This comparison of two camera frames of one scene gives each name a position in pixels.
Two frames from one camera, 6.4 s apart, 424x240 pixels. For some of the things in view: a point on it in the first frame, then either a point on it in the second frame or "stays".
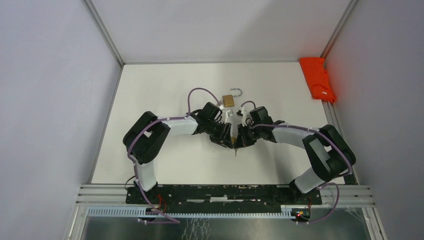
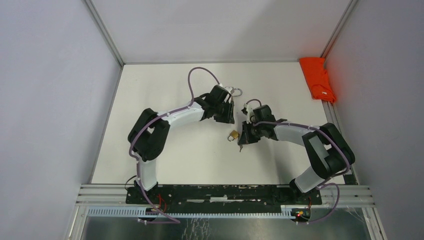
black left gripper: x=223 y=138 to x=229 y=118
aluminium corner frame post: x=342 y=21 stays
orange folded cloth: x=317 y=79 stays
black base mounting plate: x=222 y=198 stays
